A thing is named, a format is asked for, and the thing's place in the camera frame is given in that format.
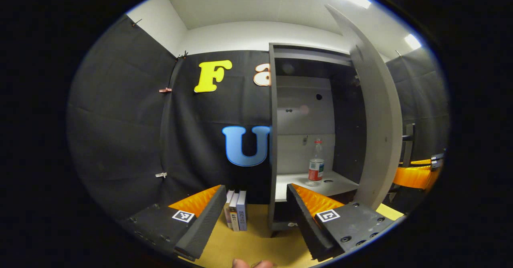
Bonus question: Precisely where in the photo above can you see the small ceiling light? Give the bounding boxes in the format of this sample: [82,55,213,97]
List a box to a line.
[404,34,422,50]

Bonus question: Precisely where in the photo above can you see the grey cabinet shelf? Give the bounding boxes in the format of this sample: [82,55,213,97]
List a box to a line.
[276,171,360,202]

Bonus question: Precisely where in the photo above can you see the black backdrop cloth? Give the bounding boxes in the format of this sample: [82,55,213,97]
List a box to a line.
[66,14,449,220]

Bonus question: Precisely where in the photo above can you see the clear plastic bottle red label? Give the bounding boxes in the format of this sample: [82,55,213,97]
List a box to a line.
[308,139,325,185]

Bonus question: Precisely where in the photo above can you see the yellow cloth pad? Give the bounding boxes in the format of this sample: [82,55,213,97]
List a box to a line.
[376,203,404,221]

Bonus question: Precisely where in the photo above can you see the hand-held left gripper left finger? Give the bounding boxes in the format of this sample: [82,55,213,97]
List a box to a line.
[120,185,228,261]

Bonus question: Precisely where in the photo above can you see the black cabinet door handle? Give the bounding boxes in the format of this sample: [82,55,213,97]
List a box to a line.
[402,124,416,167]

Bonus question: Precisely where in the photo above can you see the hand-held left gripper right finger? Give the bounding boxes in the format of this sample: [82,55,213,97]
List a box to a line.
[286,183,397,262]

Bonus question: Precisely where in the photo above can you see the grey cabinet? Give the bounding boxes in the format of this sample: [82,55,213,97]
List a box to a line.
[268,42,367,238]

